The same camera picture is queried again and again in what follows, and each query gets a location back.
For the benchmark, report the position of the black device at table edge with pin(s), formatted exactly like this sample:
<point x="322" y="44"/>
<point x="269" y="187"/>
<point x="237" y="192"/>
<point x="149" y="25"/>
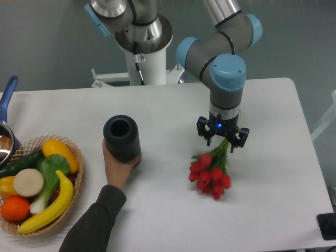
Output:
<point x="326" y="224"/>

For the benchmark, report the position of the yellow bell pepper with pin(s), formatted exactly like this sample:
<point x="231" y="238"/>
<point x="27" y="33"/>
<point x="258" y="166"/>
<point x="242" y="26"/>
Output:
<point x="7" y="187"/>

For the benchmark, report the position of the woven wicker basket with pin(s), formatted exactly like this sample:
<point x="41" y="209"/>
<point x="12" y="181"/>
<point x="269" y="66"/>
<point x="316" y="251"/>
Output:
<point x="31" y="146"/>

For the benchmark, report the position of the yellow banana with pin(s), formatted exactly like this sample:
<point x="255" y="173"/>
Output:
<point x="53" y="211"/>

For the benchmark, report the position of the green cucumber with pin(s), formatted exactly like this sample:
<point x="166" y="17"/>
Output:
<point x="27" y="161"/>

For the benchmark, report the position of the green bok choy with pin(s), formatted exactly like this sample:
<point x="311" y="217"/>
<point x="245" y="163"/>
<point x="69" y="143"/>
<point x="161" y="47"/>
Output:
<point x="48" y="167"/>

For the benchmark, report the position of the dark grey sleeved forearm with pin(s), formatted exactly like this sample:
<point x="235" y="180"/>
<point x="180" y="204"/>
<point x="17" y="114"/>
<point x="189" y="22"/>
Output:
<point x="92" y="231"/>

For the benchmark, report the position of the dark grey ribbed vase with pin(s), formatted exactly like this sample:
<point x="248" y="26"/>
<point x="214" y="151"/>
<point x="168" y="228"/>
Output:
<point x="122" y="141"/>

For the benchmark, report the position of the red tulip bouquet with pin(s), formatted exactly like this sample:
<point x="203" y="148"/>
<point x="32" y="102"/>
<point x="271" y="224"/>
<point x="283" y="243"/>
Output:
<point x="208" y="171"/>

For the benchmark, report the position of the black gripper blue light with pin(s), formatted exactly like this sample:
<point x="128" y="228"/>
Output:
<point x="219" y="124"/>

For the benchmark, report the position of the red fruit in basket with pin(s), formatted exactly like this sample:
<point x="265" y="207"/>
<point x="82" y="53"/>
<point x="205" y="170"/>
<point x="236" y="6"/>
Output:
<point x="72" y="178"/>

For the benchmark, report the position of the white frame at right edge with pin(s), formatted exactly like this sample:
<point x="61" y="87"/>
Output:
<point x="325" y="120"/>

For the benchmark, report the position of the orange fruit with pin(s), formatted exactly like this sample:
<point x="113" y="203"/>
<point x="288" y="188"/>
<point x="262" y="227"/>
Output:
<point x="15" y="208"/>

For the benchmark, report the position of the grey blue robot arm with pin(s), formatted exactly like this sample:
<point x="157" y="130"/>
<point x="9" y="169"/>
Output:
<point x="144" y="34"/>

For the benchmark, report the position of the blue handled saucepan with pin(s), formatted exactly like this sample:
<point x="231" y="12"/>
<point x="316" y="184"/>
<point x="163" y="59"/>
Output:
<point x="9" y="143"/>

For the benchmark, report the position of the beige round disc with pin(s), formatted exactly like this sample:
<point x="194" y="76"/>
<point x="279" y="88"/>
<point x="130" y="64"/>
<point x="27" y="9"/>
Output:
<point x="28" y="182"/>

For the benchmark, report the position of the yellow lemon squash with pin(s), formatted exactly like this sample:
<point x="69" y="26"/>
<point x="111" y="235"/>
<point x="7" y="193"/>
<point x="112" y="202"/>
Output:
<point x="53" y="146"/>

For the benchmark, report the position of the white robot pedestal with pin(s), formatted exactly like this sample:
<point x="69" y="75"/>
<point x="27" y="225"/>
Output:
<point x="142" y="70"/>

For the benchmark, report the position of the person's bare hand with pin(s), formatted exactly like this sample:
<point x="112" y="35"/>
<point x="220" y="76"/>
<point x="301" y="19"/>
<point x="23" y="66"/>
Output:
<point x="116" y="171"/>

